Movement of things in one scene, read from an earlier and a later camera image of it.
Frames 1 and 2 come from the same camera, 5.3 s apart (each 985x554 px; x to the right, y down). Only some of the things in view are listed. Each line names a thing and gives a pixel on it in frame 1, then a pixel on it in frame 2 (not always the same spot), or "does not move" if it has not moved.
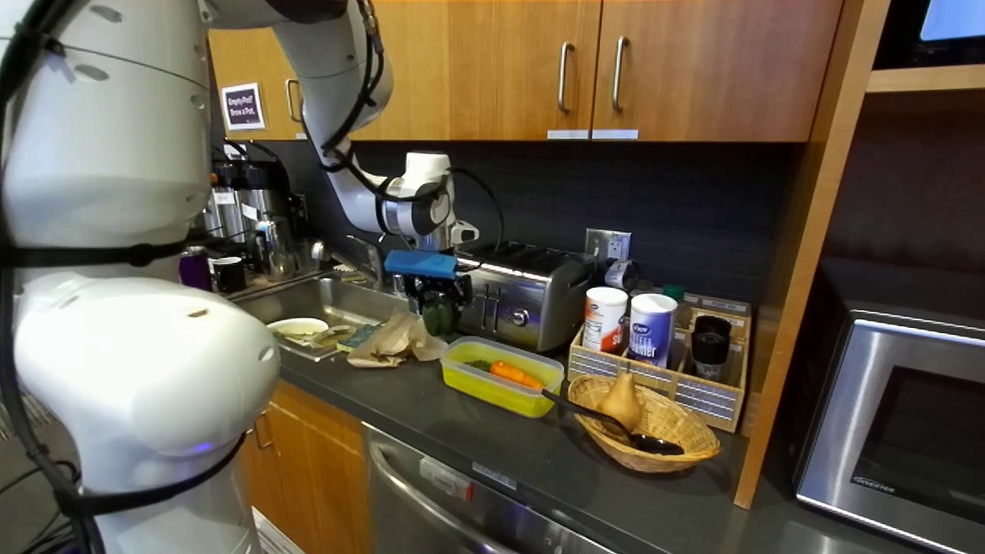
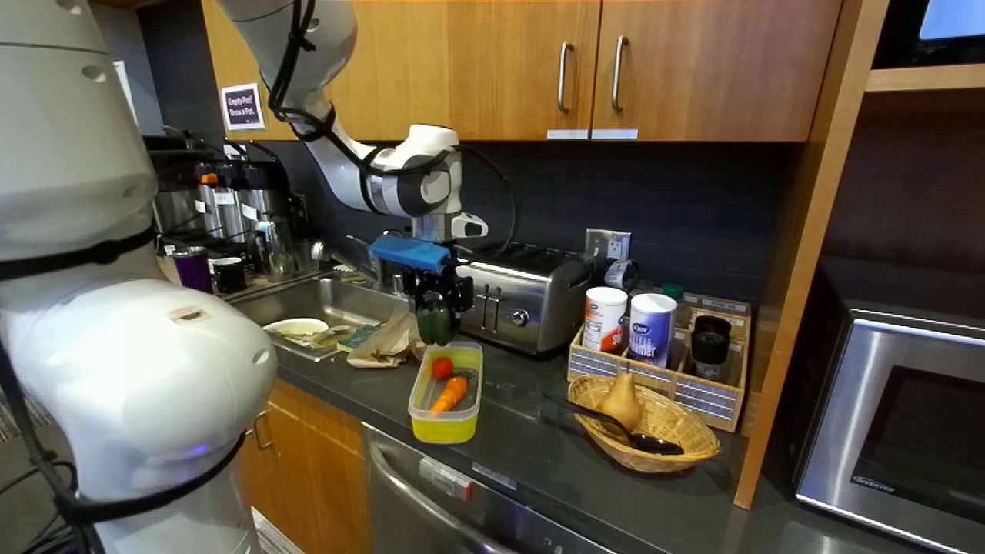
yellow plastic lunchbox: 468,374 -> 445,392
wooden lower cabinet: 310,473 does not move
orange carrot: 518,374 -> 455,392
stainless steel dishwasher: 423,500 does not move
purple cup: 192,266 does not move
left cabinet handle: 562,71 does not move
